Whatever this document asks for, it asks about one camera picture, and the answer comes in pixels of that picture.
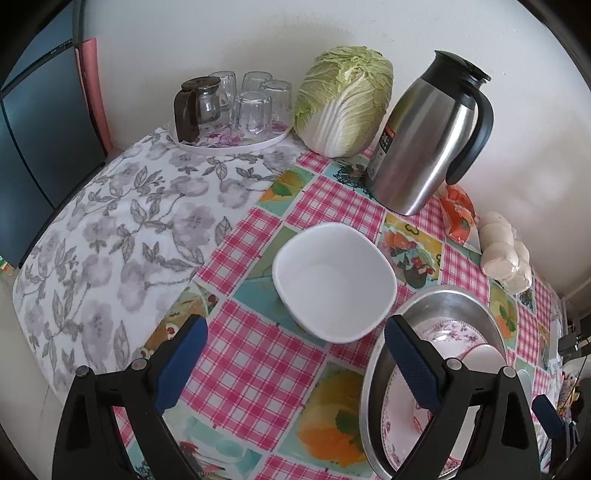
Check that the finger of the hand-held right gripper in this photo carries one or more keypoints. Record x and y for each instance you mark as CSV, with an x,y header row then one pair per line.
x,y
547,410

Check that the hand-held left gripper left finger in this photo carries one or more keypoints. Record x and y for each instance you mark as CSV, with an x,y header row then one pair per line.
x,y
180,364

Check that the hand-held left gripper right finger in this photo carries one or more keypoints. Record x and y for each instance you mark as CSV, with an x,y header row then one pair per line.
x,y
411,364

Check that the pink floral white plate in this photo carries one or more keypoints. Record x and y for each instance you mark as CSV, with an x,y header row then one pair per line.
x,y
443,332

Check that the large stainless steel basin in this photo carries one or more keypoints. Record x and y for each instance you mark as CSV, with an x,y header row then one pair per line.
x,y
438,304

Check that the strawberry print white bowl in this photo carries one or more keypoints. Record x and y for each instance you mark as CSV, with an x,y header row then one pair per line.
x,y
485,357

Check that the white square bowl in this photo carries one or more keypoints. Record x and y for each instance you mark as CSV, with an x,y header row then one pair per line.
x,y
332,281

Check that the colourful snack packet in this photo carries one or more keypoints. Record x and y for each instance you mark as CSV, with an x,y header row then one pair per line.
x,y
567,392

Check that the pink checked fruit tablecloth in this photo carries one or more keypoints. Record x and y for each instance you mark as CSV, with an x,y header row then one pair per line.
x,y
249,369

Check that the black power adapter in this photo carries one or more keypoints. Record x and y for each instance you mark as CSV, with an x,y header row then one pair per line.
x,y
569,344

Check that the bag of white steamed buns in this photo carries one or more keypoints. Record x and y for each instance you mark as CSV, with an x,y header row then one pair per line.
x,y
503,258

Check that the orange snack packet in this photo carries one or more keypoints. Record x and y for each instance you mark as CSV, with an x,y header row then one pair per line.
x,y
457,217

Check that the grey floral tablecloth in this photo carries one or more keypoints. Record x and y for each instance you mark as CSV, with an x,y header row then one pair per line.
x,y
115,221

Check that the stainless steel thermos jug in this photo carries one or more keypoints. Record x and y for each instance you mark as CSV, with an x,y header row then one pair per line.
x,y
425,138

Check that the white round floral tray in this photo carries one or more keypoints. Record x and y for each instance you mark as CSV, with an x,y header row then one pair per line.
x,y
221,141

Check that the clear drinking glass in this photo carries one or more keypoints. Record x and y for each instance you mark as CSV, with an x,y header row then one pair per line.
x,y
256,82
225,87
279,97
251,113

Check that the dark blue cabinet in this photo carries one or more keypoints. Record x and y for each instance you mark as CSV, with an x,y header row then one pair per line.
x,y
41,138

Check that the napa cabbage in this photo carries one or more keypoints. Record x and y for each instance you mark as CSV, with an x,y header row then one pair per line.
x,y
341,101

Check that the pink board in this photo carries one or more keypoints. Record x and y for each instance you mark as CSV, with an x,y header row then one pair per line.
x,y
92,83

